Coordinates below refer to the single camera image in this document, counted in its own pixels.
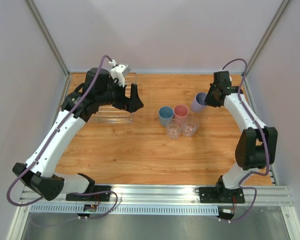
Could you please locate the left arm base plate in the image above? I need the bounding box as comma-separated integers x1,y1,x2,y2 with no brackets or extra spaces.
65,185,112,202

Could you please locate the aluminium corner post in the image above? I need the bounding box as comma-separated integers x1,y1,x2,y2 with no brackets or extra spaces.
24,0,70,76
246,0,293,75

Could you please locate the right aluminium corner post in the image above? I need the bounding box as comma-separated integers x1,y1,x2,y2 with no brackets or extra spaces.
246,0,293,75

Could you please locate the clear glass tumbler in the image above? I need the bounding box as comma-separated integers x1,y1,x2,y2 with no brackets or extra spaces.
166,119,183,139
182,116,200,137

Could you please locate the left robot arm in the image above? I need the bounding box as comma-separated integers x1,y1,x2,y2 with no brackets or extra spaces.
12,64,144,201

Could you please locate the slotted cable duct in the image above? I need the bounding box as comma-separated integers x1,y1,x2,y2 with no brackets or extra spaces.
29,203,219,216

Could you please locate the left clear glass tumbler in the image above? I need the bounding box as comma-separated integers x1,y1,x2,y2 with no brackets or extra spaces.
166,119,183,139

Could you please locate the left aluminium corner post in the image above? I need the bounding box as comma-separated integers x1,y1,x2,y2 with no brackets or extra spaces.
24,0,70,76

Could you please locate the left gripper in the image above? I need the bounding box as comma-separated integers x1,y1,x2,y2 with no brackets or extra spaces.
97,77,144,113

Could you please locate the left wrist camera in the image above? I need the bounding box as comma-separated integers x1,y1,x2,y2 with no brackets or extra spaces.
109,59,131,87

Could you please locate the purple plastic cup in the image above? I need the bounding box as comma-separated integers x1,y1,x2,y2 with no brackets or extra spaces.
190,92,207,113

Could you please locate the clear wire dish rack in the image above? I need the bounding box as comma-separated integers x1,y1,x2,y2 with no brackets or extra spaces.
63,72,137,124

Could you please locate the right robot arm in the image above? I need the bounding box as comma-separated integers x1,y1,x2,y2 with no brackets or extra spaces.
204,70,278,203

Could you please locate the right clear glass tumbler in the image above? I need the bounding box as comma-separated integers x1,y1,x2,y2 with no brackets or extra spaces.
182,116,200,137

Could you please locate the blue plastic cup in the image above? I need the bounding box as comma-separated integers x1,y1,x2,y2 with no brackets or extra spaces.
158,106,174,127

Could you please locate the pink plastic cup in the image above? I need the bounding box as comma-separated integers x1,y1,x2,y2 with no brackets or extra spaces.
173,104,189,123

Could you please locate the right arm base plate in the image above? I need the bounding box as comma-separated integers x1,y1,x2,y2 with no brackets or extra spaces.
197,186,246,204

